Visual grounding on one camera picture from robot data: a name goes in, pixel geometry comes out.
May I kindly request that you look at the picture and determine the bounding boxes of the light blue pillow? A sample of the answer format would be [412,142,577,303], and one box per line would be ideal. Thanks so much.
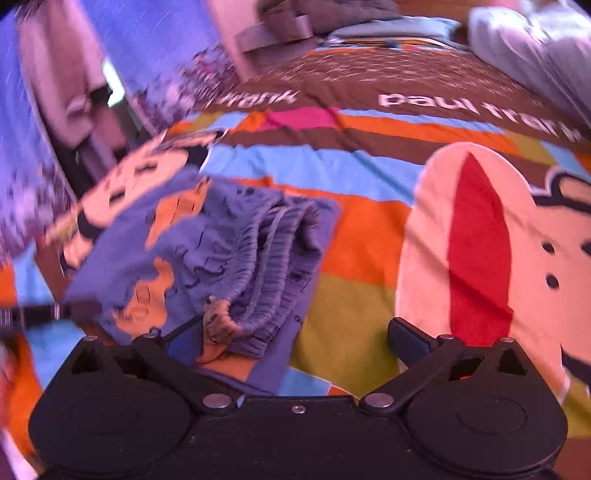
[323,17,461,49]

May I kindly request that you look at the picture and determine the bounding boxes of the pink hanging garment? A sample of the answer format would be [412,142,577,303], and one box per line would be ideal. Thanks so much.
[18,0,127,151]

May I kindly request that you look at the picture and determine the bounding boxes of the colourful printed blanket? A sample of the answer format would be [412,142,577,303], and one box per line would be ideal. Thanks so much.
[0,44,591,462]

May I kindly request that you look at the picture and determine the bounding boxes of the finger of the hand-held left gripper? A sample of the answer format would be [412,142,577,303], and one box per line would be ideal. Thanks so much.
[0,302,105,334]

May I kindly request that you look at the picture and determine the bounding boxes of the white bundled cloth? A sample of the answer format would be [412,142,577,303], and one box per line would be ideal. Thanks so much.
[466,0,591,127]

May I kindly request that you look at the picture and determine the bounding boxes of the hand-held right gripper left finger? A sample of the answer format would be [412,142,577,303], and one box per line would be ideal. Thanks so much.
[68,320,242,415]

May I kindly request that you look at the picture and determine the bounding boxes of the wooden headboard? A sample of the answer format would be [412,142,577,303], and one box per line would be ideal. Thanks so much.
[397,0,474,21]

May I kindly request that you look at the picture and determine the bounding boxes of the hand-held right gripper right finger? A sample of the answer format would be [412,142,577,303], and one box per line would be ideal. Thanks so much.
[359,316,539,412]

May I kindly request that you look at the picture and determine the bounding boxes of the grey crumpled cloth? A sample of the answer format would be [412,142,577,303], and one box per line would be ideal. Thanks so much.
[235,0,404,54]

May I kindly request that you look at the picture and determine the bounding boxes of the blue printed pants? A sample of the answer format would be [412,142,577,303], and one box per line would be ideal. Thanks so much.
[65,168,343,398]

